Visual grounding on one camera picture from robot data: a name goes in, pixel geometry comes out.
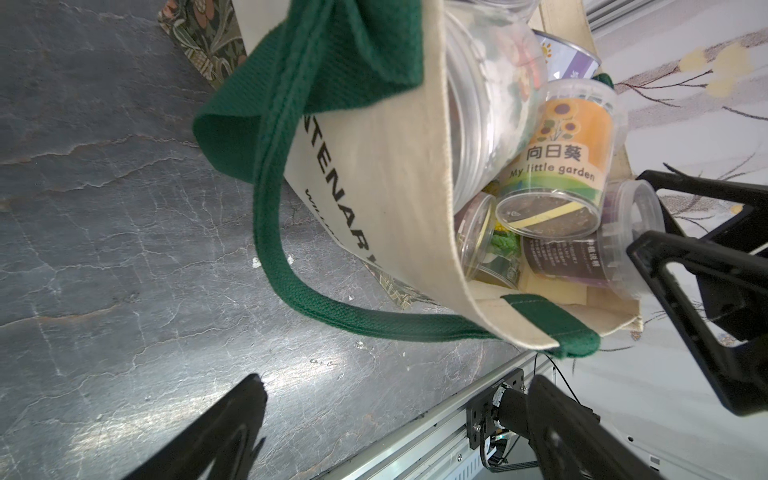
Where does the purple label metal can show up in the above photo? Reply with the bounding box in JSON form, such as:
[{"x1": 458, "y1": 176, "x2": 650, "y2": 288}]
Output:
[{"x1": 534, "y1": 30, "x2": 601, "y2": 82}]

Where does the orange sunflower seed cup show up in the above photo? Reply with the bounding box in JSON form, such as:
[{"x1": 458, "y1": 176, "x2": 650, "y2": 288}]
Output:
[{"x1": 495, "y1": 79, "x2": 627, "y2": 240}]

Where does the yellow green seed cup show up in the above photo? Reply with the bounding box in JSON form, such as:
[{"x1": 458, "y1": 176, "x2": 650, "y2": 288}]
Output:
[{"x1": 454, "y1": 192, "x2": 521, "y2": 289}]

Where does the large strawberry label jar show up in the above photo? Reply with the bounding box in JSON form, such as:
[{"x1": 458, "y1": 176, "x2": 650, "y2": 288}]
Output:
[{"x1": 445, "y1": 1, "x2": 548, "y2": 211}]

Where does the clear lid green seed cup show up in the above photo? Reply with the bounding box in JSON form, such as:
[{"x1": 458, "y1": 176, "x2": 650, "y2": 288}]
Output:
[{"x1": 521, "y1": 180, "x2": 664, "y2": 300}]

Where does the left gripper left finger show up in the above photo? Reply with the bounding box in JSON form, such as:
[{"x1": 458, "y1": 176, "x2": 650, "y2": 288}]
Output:
[{"x1": 127, "y1": 374, "x2": 268, "y2": 479}]

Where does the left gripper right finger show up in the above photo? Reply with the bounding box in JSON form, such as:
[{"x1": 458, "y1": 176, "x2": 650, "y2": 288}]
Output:
[{"x1": 527, "y1": 375, "x2": 660, "y2": 479}]

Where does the cream canvas tote bag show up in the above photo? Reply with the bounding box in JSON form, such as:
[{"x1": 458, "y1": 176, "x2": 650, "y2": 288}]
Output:
[{"x1": 193, "y1": 1, "x2": 640, "y2": 357}]

